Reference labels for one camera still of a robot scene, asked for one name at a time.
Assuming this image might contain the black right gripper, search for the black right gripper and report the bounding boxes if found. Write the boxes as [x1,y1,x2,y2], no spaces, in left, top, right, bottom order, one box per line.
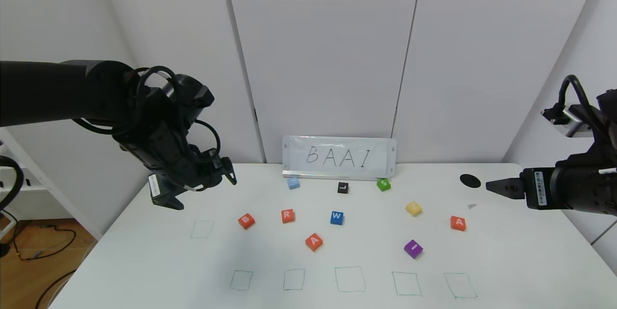
[485,164,597,212]

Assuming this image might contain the black left camera cable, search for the black left camera cable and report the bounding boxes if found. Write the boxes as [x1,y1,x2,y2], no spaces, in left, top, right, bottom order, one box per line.
[136,66,222,155]

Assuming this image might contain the thick black left arm hose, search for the thick black left arm hose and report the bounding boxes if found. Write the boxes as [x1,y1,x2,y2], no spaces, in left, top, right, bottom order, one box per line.
[0,155,25,211]

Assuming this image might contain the black camera cable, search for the black camera cable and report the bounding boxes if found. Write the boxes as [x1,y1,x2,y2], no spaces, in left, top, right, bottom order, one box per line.
[136,66,222,155]
[557,74,603,131]

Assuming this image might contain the white BAAI sign board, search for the white BAAI sign board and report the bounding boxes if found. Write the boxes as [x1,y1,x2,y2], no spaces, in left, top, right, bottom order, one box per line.
[282,136,397,179]

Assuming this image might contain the black right camera cable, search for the black right camera cable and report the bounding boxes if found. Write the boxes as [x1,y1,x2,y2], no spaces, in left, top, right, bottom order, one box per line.
[557,74,603,131]

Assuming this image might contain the white shelf unit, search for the white shelf unit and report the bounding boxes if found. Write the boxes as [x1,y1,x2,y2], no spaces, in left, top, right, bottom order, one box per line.
[0,126,103,241]

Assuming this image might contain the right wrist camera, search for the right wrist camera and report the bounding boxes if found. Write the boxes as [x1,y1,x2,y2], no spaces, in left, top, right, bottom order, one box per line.
[541,104,596,138]

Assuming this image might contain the black floor cable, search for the black floor cable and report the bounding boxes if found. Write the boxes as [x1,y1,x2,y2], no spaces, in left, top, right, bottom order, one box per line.
[36,270,78,309]
[0,208,78,262]

